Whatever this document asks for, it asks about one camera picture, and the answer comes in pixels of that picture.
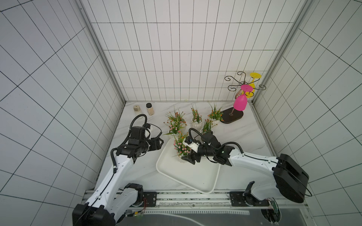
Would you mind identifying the pink flower white pot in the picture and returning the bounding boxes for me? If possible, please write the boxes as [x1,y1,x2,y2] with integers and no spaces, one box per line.
[173,133,191,160]

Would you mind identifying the white rectangular storage tray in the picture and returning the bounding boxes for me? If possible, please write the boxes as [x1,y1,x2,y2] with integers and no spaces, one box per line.
[156,139,220,194]

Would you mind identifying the red flower white pot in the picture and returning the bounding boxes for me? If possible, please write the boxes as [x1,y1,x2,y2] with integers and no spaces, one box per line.
[201,118,217,134]

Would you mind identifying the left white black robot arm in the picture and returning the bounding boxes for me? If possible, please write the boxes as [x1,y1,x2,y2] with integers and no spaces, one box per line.
[72,122,164,226]

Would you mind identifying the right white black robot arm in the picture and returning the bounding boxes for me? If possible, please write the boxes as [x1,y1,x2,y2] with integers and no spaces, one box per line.
[175,131,312,207]

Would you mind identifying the back middle flower pot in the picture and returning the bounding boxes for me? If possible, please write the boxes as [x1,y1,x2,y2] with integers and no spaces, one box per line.
[191,105,203,131]

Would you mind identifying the front left flower pot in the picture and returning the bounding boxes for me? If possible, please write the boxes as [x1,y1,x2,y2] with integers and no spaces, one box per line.
[164,119,185,136]

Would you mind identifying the back left flower pot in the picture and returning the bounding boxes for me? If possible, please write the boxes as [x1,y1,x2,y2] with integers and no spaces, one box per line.
[166,111,187,127]

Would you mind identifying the back right flower pot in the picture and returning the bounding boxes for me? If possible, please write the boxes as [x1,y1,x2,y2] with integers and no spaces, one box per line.
[208,102,223,126]

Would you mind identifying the black lid spice jar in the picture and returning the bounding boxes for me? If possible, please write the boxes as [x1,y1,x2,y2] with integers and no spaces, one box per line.
[146,103,155,116]

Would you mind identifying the white spice jar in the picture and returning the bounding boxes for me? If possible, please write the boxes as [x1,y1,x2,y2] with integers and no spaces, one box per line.
[133,105,142,115]

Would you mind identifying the pink wine glass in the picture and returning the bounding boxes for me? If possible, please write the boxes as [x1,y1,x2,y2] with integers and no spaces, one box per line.
[233,84,254,111]

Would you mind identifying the yellow wine glass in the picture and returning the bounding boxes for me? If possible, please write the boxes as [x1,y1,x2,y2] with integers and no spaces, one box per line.
[245,72,262,98]

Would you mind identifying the black metal glass rack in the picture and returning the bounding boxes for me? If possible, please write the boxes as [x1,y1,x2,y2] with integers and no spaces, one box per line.
[222,71,266,124]

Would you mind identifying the aluminium mounting rail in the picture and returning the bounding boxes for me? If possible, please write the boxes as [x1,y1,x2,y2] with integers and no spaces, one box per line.
[143,190,307,210]

